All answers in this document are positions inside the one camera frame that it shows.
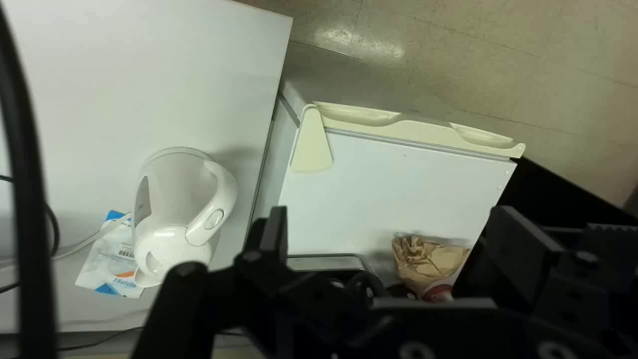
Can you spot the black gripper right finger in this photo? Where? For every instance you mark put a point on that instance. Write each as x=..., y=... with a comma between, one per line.
x=518, y=259

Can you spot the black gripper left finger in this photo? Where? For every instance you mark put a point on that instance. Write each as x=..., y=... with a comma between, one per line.
x=271, y=279

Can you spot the black steel coffee machine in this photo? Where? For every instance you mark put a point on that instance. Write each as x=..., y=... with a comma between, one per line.
x=558, y=195

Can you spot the crumpled brown paper bag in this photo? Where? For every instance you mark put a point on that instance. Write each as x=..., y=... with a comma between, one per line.
x=429, y=261

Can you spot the white electric kettle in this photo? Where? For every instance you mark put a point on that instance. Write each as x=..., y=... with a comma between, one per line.
x=173, y=211

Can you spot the white mini fridge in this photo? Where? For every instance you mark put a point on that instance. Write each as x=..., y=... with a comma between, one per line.
x=399, y=191

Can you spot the white blue paper packet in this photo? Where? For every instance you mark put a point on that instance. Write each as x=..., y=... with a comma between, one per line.
x=110, y=271

